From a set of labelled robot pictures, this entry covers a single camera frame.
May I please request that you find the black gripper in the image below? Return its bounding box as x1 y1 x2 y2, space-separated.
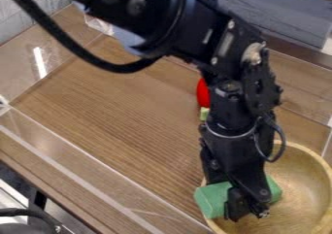
199 79 276 221

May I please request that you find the green rectangular block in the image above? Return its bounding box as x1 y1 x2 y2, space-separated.
194 176 283 219

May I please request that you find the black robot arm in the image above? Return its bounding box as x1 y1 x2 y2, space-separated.
72 0 284 220

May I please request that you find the light wooden bowl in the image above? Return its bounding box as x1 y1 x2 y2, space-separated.
206 142 332 234

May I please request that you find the red plush strawberry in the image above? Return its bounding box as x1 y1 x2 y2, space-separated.
196 79 211 121

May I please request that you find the black table leg bracket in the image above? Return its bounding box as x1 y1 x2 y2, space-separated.
27 190 76 234

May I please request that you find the black cable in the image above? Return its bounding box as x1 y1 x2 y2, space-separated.
0 0 162 75

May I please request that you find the clear acrylic tray wall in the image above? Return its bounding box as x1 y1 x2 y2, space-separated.
0 97 214 234

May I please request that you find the clear acrylic corner bracket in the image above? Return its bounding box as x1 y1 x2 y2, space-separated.
84 14 115 36

